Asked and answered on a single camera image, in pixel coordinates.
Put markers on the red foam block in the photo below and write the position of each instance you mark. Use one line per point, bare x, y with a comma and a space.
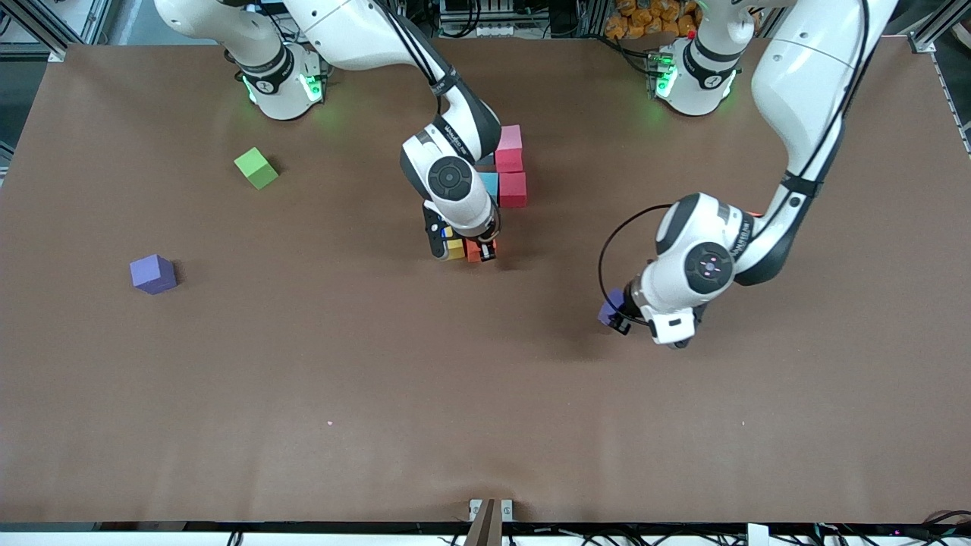
513, 189
510, 161

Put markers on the blue foam block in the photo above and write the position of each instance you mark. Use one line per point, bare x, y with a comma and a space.
491, 186

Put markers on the aluminium frame profile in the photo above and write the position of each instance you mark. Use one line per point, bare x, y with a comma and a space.
929, 34
45, 42

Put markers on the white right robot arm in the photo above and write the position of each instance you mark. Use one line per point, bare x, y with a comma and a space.
451, 178

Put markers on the white power strip with plugs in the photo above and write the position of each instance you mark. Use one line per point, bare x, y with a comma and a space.
326, 14

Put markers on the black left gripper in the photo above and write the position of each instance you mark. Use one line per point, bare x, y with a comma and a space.
629, 304

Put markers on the green foam block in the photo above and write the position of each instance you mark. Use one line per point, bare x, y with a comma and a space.
256, 168

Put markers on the orange snack bag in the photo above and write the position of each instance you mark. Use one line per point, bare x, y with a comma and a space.
645, 19

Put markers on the pink foam block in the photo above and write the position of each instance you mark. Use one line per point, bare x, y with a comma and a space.
511, 138

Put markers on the purple foam block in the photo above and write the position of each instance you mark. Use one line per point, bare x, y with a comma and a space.
152, 274
609, 307

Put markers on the brown paper table cover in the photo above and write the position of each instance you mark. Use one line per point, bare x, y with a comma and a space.
455, 394

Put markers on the small white box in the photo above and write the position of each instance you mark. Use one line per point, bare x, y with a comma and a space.
758, 535

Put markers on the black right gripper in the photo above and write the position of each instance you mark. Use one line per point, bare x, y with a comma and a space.
488, 241

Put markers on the metal mount bracket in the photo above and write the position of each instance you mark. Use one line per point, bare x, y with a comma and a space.
489, 523

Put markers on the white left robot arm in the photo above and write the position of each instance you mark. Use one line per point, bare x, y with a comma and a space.
705, 265

